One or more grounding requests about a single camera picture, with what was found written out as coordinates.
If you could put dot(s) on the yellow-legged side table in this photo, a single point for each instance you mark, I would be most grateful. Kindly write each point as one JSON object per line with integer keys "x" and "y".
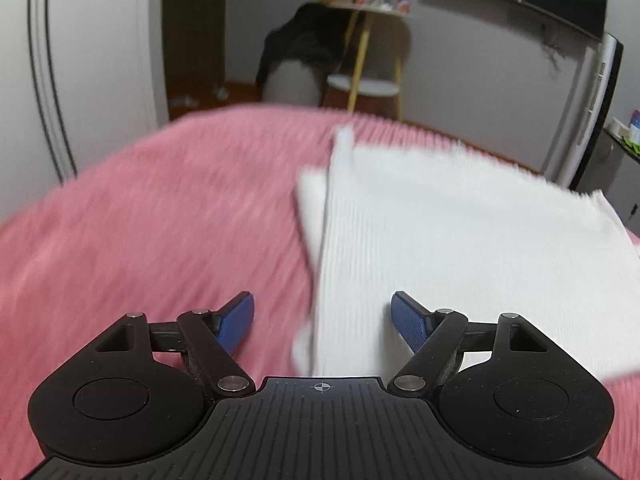
{"x": 364, "y": 85}

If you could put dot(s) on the white ribbed knit sweater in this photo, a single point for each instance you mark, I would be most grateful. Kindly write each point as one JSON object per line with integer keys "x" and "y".
{"x": 450, "y": 250}

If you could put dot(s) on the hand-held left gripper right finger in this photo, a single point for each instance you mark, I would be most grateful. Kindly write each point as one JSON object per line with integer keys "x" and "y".
{"x": 411, "y": 323}

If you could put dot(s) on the brown wooden door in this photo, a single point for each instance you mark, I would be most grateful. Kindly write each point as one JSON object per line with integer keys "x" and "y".
{"x": 195, "y": 35}

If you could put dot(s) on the dark clothing pile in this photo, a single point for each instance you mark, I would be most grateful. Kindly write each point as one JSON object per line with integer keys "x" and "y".
{"x": 305, "y": 40}

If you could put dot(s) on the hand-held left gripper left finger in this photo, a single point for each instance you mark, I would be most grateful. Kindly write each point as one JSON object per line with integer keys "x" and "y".
{"x": 237, "y": 321}

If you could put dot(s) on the grey chair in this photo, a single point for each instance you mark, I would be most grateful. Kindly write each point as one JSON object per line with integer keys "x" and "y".
{"x": 292, "y": 85}

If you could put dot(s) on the grey cabinet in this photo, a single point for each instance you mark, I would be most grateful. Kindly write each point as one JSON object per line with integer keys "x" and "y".
{"x": 615, "y": 170}

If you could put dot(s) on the white wardrobe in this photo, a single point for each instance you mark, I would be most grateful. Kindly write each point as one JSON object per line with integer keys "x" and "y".
{"x": 85, "y": 60}

